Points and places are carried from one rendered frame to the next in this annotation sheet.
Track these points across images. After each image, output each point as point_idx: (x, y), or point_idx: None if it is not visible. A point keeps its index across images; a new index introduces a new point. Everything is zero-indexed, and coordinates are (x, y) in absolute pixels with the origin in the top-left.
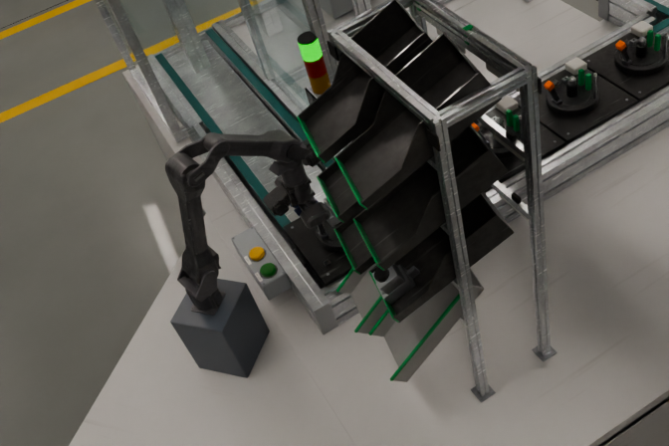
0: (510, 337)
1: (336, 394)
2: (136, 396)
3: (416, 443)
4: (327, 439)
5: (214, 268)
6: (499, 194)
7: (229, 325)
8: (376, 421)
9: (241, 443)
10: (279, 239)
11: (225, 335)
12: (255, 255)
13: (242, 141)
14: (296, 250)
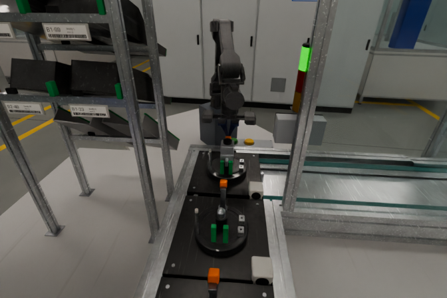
0: (85, 222)
1: (159, 154)
2: None
3: (108, 163)
4: (148, 146)
5: (211, 86)
6: (148, 277)
7: (201, 110)
8: (132, 158)
9: (177, 131)
10: (251, 151)
11: (199, 109)
12: (247, 139)
13: (220, 32)
14: (234, 151)
